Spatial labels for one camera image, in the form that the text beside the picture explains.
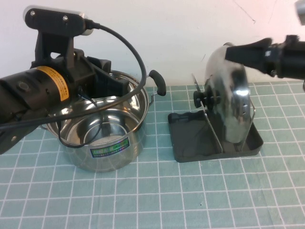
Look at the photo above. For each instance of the stainless steel cooking pot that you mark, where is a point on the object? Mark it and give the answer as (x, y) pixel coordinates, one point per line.
(112, 159)

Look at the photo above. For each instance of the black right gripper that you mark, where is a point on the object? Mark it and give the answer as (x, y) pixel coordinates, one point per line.
(288, 59)

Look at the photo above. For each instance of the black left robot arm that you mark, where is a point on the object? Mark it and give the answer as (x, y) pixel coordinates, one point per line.
(23, 88)

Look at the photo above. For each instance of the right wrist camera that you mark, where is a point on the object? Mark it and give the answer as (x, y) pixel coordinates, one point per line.
(300, 12)

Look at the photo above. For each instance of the dark plastic drip tray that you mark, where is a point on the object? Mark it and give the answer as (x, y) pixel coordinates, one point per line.
(188, 143)

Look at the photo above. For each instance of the green cutting mat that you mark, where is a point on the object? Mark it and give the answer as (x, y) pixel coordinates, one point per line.
(152, 198)

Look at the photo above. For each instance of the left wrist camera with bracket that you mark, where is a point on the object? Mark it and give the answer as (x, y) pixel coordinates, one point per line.
(54, 20)

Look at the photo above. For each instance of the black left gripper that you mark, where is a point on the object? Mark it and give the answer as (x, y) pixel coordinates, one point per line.
(83, 76)

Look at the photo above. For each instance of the stainless steel pot lid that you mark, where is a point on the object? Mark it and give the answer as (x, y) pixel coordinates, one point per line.
(228, 95)

